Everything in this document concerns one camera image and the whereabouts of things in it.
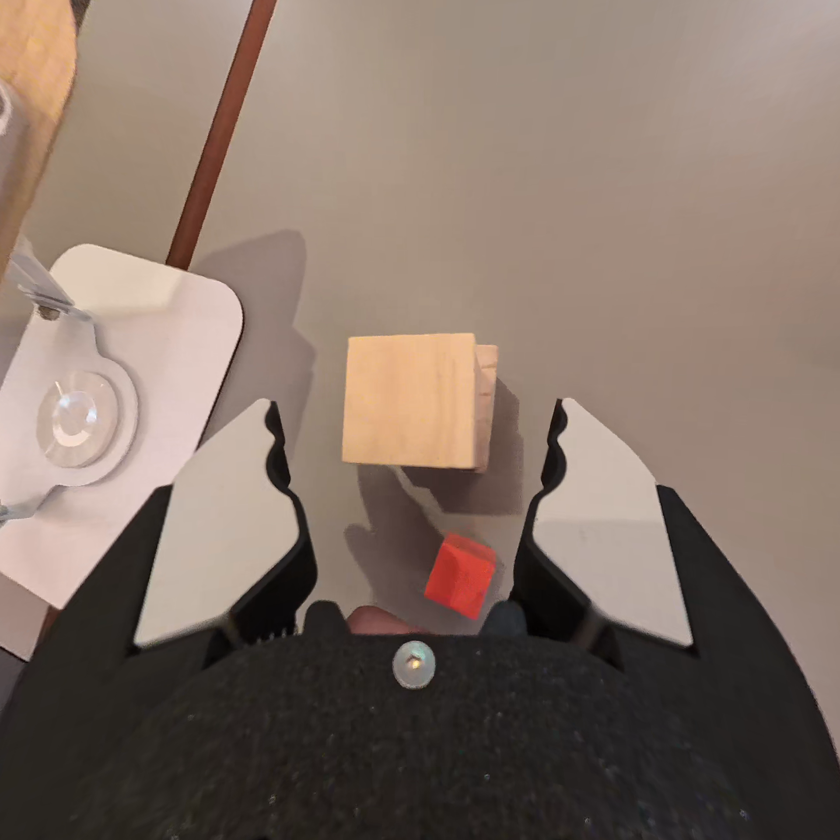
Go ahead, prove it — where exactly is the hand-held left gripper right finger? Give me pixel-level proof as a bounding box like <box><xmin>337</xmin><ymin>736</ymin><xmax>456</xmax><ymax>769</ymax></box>
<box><xmin>510</xmin><ymin>398</ymin><xmax>694</xmax><ymax>652</ymax></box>

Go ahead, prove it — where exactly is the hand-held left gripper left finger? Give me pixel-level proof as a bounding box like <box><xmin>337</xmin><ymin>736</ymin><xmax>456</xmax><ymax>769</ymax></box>
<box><xmin>134</xmin><ymin>398</ymin><xmax>319</xmax><ymax>652</ymax></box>

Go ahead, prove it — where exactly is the red wooden cube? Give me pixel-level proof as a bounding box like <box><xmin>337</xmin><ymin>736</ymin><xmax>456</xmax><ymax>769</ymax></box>
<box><xmin>424</xmin><ymin>532</ymin><xmax>501</xmax><ymax>620</ymax></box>

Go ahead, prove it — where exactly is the medium wooden cube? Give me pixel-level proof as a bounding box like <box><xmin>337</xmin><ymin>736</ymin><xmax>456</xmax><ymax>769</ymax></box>
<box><xmin>342</xmin><ymin>332</ymin><xmax>479</xmax><ymax>468</ymax></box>

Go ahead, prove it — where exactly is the white folding stand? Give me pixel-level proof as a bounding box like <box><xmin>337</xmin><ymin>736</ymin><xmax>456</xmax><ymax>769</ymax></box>
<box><xmin>0</xmin><ymin>243</ymin><xmax>245</xmax><ymax>611</ymax></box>

